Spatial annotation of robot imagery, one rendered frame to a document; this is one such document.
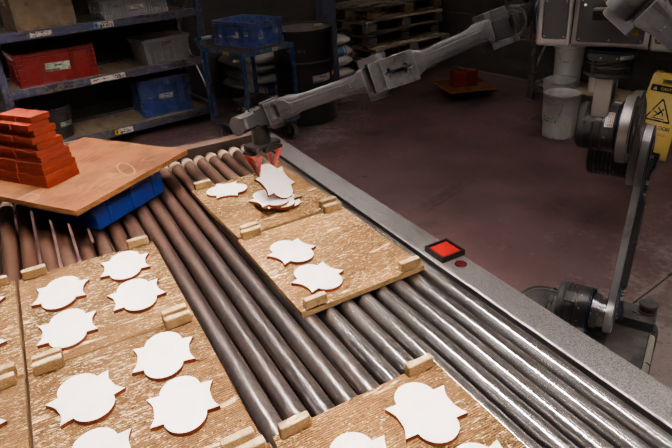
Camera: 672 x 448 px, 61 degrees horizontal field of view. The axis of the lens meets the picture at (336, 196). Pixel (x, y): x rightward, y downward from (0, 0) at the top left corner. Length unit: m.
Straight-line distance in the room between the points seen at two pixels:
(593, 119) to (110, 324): 1.41
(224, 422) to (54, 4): 4.77
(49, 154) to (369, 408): 1.30
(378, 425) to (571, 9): 1.23
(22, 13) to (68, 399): 4.48
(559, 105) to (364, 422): 4.17
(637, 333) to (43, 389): 2.05
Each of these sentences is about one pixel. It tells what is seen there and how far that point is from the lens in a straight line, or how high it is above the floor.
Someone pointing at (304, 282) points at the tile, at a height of 0.95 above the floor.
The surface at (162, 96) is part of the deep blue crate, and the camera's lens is 5.84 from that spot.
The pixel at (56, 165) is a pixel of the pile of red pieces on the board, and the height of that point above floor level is 1.10.
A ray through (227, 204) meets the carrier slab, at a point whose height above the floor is 0.94.
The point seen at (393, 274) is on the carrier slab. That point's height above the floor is 0.94.
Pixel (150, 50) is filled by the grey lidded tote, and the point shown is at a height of 0.77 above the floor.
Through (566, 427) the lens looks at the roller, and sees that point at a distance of 1.14.
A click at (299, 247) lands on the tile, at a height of 0.95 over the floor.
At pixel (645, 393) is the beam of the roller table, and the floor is 0.92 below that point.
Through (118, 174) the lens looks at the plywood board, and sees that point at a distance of 1.97.
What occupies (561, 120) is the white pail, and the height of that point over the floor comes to 0.17.
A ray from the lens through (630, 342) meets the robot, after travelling 2.48.
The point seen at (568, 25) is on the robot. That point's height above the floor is 1.43.
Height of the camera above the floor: 1.73
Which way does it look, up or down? 25 degrees down
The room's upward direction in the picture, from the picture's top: 4 degrees counter-clockwise
